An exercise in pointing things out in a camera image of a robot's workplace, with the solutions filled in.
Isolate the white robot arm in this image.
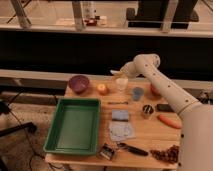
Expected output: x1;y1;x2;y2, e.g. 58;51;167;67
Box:
120;54;213;171

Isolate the white paper cup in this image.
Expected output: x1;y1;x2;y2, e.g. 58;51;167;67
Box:
115;78;128;92

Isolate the blue plastic cup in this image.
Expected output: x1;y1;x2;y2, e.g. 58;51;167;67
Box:
132;87;144;101

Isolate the small metal cup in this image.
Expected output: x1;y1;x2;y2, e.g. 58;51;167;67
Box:
142;105;154;119

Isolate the red apple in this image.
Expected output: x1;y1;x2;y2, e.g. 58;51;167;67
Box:
150;84;161;96

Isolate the orange round fruit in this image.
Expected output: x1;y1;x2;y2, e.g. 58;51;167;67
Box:
97;84;108;95

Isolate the thin dark stick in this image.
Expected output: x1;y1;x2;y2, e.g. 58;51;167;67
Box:
107;102;129;105

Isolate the blue sponge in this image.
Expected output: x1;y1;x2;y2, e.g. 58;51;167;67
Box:
112;110;129;121

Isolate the black rectangular block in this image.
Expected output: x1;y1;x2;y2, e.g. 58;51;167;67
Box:
156;104;174;112

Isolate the purple bowl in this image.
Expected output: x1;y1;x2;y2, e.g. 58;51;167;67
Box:
68;75;90;94

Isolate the orange carrot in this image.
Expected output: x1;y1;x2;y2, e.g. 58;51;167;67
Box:
157;114;181;129

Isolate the clear plastic bag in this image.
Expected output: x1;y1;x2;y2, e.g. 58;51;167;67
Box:
109;121;135;141

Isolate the green plastic tray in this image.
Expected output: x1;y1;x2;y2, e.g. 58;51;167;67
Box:
44;98;101;156

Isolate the small black box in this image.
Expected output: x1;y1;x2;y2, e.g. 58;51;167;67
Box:
99;144;115;160

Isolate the black handled tool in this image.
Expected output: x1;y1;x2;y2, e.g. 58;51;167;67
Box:
117;143;149;156

